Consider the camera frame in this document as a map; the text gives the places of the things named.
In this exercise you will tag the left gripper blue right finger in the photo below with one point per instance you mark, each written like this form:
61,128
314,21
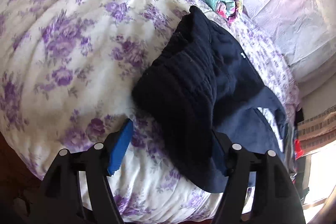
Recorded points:
276,199

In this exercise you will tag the dark navy blue pants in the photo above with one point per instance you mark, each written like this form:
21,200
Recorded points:
203,83

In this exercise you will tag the purple floral bed quilt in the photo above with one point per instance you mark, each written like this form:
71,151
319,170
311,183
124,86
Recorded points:
67,71

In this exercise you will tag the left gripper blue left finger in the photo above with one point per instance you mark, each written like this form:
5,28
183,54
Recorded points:
75,189

